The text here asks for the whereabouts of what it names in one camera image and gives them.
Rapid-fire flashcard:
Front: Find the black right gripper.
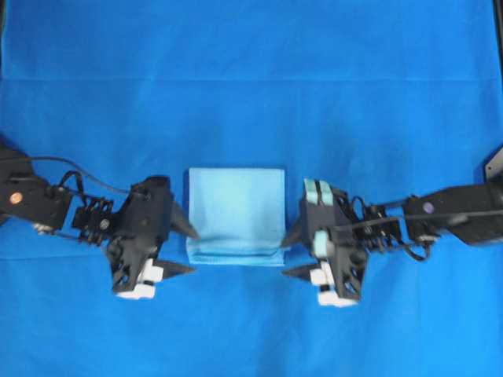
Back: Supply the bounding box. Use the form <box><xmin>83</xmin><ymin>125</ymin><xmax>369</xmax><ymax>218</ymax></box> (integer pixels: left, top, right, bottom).
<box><xmin>281</xmin><ymin>178</ymin><xmax>368</xmax><ymax>306</ymax></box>

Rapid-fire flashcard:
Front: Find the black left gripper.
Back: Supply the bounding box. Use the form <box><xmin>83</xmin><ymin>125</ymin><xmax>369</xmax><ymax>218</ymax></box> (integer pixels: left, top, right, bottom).
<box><xmin>105</xmin><ymin>176</ymin><xmax>200</xmax><ymax>300</ymax></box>

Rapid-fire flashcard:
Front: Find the light blue towel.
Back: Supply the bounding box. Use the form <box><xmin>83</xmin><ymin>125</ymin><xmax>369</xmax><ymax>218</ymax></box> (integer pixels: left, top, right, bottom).
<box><xmin>186</xmin><ymin>167</ymin><xmax>286</xmax><ymax>267</ymax></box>

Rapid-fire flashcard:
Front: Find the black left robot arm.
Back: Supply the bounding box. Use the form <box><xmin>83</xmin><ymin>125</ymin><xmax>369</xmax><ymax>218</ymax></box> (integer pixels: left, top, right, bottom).
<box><xmin>1</xmin><ymin>143</ymin><xmax>199</xmax><ymax>299</ymax></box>

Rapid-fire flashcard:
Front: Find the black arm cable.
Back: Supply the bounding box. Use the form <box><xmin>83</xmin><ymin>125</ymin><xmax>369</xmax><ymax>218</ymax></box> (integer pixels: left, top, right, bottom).
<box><xmin>29</xmin><ymin>156</ymin><xmax>133</xmax><ymax>196</ymax></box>
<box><xmin>337</xmin><ymin>196</ymin><xmax>468</xmax><ymax>262</ymax></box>

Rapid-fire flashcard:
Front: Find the blue table cloth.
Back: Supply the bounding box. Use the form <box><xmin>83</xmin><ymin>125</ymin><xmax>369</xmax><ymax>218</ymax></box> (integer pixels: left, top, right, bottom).
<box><xmin>1</xmin><ymin>1</ymin><xmax>502</xmax><ymax>376</ymax></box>

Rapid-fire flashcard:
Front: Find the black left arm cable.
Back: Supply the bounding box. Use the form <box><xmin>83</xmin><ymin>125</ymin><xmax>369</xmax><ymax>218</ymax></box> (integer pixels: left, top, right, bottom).
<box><xmin>29</xmin><ymin>156</ymin><xmax>133</xmax><ymax>196</ymax></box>

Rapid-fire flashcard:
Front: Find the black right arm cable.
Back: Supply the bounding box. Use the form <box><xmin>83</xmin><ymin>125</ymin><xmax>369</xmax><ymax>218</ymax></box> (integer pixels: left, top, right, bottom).
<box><xmin>337</xmin><ymin>196</ymin><xmax>468</xmax><ymax>262</ymax></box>

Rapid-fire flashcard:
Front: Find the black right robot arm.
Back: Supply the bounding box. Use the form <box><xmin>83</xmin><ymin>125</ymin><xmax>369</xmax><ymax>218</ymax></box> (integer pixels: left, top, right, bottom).
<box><xmin>281</xmin><ymin>179</ymin><xmax>502</xmax><ymax>307</ymax></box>

